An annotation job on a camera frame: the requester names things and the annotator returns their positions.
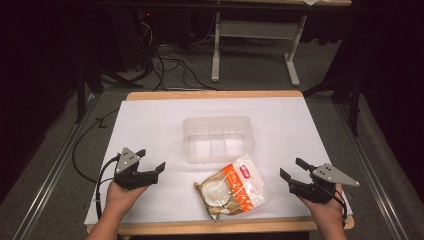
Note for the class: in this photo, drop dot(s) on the orange and clear snack bag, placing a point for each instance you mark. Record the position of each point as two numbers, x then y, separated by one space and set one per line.
233 190

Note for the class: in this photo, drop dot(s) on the white paper sheet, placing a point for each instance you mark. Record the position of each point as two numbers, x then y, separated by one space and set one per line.
283 133

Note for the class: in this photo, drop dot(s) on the clear plastic container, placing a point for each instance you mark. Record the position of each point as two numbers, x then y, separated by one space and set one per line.
218 140

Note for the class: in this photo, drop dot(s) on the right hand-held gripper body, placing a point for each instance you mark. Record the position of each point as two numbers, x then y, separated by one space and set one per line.
320 191

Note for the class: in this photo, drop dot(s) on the white metal desk frame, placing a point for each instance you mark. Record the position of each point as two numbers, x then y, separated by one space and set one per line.
256 29

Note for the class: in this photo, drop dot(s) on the person's right hand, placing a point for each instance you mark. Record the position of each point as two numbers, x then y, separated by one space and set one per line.
328 211

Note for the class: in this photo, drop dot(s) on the black metal stand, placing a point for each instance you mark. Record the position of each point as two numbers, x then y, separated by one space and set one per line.
81 90
355 100

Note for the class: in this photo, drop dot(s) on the person's left hand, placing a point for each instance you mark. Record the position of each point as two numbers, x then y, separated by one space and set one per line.
120 200

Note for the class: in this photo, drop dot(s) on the metal floor rail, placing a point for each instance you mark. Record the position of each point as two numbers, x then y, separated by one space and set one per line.
50 180
370 166

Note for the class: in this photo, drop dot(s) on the black computer tower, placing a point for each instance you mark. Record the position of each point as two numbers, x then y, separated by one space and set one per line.
146 36

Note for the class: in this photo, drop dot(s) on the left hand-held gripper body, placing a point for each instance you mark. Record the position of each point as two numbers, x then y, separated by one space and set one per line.
128 166

